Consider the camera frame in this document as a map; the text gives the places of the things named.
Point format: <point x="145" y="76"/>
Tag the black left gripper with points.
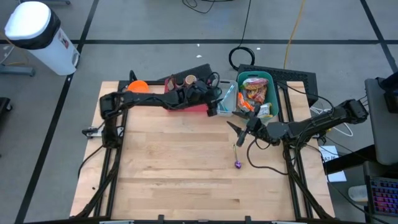
<point x="213" y="99"/>

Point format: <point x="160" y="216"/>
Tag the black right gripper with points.
<point x="253" y="127"/>

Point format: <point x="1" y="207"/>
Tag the yellow-edged white ramen packet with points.
<point x="264" y="110"/>

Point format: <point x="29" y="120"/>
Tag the tan open-top spice jar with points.
<point x="190" y="79"/>

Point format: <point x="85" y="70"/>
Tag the yellow Maruchan ramen packet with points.
<point x="258" y="95"/>

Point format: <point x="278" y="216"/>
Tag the iridescent purple metal spoon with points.
<point x="238" y="164"/>

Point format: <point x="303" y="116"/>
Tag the pink and green ramen packet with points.
<point x="255" y="82"/>

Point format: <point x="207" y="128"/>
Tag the brown food pouch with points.
<point x="171" y="84"/>

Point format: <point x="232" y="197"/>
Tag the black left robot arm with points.
<point x="140" y="98"/>

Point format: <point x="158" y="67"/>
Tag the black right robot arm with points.
<point x="311" y="126"/>

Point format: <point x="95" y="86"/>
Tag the white plastic bin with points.
<point x="231" y="105"/>

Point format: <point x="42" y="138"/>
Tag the pink plastic tray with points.
<point x="186" y="109"/>

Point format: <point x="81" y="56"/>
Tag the teal plastic bin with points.
<point x="273" y="93"/>

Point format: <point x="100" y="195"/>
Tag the orange plastic bowl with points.
<point x="138" y="86"/>

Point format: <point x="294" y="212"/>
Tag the white paper sheet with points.
<point x="337" y="175"/>

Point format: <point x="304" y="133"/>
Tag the white computer mouse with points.
<point x="357" y="193"/>

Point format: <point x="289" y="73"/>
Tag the grey side desk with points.
<point x="382" y="133"/>

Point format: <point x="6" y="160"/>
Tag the black desk device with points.
<point x="392" y="99"/>

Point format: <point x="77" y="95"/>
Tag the backlit computer keyboard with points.
<point x="385" y="196"/>

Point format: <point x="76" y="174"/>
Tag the grey floor base bar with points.
<point x="18" y="71"/>

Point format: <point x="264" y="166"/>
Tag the white trash can black bag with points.
<point x="31" y="21"/>

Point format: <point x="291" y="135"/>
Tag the black caster foot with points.
<point x="4" y="104"/>

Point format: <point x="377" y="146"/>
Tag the silver aluminium bracket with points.
<point x="90" y="133"/>

